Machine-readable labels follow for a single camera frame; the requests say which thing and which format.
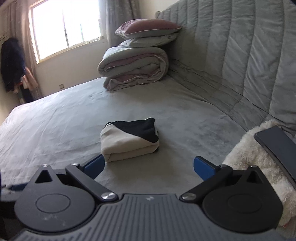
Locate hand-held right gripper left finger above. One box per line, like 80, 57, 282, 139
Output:
35, 154, 118, 202

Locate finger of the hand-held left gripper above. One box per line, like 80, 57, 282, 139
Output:
5, 183, 28, 193

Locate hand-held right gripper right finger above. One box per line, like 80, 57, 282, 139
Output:
179, 156, 266, 202

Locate cream and black sweater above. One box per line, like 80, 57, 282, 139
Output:
100, 117, 160, 163

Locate pink hanging clothes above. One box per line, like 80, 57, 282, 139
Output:
13, 66, 38, 94

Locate white plush toy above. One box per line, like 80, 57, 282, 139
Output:
222, 119, 296, 229

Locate black tablet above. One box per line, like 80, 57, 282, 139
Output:
254, 126, 296, 183

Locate folded grey and pink duvet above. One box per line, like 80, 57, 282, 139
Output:
97, 46, 170, 91

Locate grey quilted headboard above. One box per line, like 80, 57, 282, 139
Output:
155, 0, 296, 139

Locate dark hanging jacket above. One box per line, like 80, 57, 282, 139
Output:
0, 37, 26, 92

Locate grey pillow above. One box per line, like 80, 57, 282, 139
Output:
118, 32, 179, 49

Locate beige curtain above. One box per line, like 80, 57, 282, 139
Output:
10, 0, 43, 102
99, 0, 142, 48

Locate window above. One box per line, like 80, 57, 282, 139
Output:
29, 0, 109, 63

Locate pink pillow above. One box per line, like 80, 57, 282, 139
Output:
115, 19, 182, 39

